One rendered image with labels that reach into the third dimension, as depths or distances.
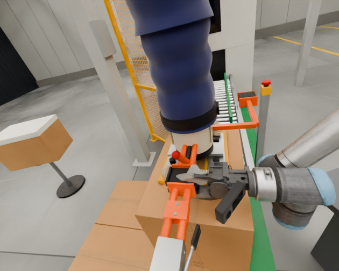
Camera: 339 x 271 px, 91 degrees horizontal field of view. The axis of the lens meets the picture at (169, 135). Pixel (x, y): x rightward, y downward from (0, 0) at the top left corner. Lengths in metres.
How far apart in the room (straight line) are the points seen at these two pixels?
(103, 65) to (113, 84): 0.21
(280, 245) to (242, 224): 1.20
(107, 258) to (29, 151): 1.49
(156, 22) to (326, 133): 0.54
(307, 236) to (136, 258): 1.33
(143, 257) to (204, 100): 0.96
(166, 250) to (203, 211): 0.24
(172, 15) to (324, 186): 0.53
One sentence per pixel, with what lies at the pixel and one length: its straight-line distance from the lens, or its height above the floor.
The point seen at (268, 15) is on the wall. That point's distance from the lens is 10.28.
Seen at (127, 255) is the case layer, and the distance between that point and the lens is 1.25.
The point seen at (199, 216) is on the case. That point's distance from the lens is 0.62.
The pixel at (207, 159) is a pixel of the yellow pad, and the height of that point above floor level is 1.09.
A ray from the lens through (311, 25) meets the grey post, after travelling 4.06.
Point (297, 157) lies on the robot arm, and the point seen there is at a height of 1.19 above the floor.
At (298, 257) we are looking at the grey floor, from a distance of 1.80.
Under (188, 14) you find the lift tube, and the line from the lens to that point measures 0.50.
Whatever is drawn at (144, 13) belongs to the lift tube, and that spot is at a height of 1.64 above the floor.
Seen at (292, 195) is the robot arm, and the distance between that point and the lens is 0.52.
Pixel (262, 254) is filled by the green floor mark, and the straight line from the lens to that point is 1.74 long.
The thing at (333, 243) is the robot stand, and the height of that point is 0.33.
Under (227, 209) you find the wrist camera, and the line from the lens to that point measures 0.45.
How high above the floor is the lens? 1.61
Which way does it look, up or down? 34 degrees down
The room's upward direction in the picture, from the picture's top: 15 degrees counter-clockwise
